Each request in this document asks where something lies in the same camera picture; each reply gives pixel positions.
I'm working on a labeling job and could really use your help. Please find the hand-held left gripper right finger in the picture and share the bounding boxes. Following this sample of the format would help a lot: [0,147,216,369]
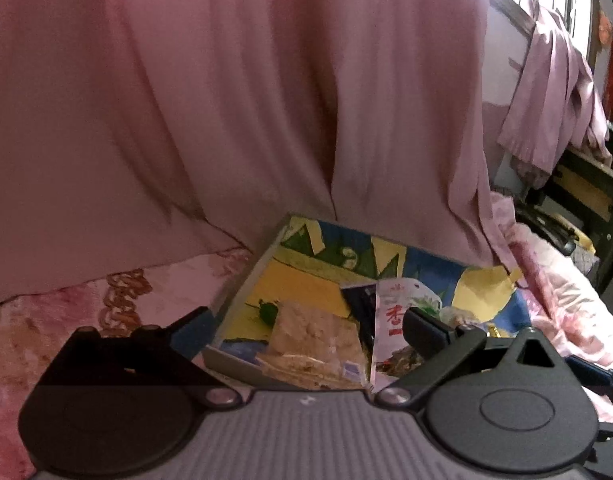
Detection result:
[377,306,570,409]

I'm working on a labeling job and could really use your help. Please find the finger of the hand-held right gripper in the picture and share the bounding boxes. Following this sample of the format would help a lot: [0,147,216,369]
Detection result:
[584,422,613,480]
[567,355,613,392]

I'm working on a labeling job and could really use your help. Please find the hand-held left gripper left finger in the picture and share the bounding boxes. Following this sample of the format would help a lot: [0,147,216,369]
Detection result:
[51,305,242,409]

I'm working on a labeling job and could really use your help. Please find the white and green snack pouch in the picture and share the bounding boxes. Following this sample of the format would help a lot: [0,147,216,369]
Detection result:
[371,277,445,378]

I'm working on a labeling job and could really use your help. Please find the dark blue snack packet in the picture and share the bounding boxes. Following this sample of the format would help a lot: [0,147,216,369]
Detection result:
[341,282,380,361]

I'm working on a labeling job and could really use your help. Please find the green stick snack packet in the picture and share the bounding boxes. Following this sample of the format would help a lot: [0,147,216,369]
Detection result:
[256,300,280,326]

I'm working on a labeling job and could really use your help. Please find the clear beige cracker packet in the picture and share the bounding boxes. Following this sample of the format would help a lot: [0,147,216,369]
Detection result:
[256,300,372,393]

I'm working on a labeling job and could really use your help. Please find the colourful printed cardboard tray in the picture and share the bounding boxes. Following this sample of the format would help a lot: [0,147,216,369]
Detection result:
[201,212,532,396]

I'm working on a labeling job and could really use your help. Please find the pink floral bedsheet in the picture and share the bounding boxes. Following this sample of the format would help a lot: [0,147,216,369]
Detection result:
[0,190,613,431]

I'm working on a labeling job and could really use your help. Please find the dark wooden desk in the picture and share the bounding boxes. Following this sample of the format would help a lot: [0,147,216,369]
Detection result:
[531,145,613,291]

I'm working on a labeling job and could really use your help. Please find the large pink curtain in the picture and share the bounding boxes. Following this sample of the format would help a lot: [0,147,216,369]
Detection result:
[0,0,517,311]

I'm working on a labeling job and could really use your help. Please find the small pink curtain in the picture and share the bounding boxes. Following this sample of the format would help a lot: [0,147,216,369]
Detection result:
[497,7,612,191]

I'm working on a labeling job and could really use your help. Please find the red hanging decoration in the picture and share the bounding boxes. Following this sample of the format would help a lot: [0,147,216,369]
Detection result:
[597,10,613,116]

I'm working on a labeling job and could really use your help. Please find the black wire fan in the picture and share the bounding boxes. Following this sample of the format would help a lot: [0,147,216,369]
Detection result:
[517,200,597,261]

